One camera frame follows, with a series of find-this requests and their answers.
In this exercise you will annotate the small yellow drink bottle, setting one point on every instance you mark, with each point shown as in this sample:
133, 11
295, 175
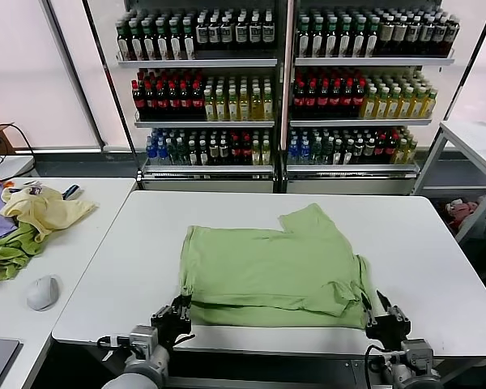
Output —
266, 153
256, 153
399, 154
410, 154

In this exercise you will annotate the black bottle white label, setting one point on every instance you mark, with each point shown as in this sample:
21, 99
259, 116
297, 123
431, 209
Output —
255, 33
268, 33
227, 34
202, 34
241, 33
214, 34

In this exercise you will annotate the green towel garment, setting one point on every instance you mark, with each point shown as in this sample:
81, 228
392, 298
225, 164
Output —
8, 251

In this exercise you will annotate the pale yellow garment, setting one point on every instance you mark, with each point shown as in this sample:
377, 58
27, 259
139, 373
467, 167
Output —
52, 212

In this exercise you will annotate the blue water bottle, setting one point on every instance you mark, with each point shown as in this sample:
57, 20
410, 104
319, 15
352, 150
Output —
293, 152
304, 152
160, 153
150, 153

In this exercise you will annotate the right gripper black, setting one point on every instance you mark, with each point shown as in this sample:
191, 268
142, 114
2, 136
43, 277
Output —
389, 328

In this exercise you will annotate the orange fabric scrap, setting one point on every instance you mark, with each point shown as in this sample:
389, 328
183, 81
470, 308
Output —
8, 185

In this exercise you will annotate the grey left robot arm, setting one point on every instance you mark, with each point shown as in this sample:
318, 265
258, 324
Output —
154, 364

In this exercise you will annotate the grey metal shelf board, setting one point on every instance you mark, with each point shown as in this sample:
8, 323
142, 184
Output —
348, 169
372, 61
194, 63
206, 170
202, 123
360, 122

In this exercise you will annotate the white vertical mouse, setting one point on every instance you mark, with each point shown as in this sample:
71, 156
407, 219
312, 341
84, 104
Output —
43, 292

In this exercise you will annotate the black drinks display rack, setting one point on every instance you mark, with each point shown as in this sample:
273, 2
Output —
206, 185
348, 186

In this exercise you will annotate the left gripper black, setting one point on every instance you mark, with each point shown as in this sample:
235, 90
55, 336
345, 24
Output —
170, 324

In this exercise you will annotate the navy blue striped item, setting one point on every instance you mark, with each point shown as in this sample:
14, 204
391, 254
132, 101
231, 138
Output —
71, 191

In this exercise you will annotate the green cap dark bottle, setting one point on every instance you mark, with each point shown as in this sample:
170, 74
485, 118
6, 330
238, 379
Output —
136, 46
162, 46
176, 46
358, 44
149, 46
122, 46
372, 44
331, 44
188, 46
303, 44
317, 44
344, 44

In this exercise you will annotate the small dark drink bottle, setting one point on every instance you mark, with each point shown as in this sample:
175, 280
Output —
192, 153
203, 153
369, 152
224, 153
358, 152
337, 152
347, 152
213, 153

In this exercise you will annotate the light green polo shirt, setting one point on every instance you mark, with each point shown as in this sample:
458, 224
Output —
267, 263

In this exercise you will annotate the pink plush toy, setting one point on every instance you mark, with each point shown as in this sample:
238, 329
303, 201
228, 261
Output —
461, 210

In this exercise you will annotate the dark bottle tan label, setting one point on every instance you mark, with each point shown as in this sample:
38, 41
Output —
453, 34
386, 34
413, 34
426, 34
400, 34
440, 34

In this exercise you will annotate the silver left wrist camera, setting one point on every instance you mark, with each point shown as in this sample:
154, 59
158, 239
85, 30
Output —
143, 338

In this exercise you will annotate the dark green soda bottle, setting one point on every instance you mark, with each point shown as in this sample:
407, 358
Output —
171, 153
327, 152
181, 153
316, 152

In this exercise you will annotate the small red cap cola bottle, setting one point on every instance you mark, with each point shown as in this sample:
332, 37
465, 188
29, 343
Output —
246, 153
390, 152
380, 152
235, 153

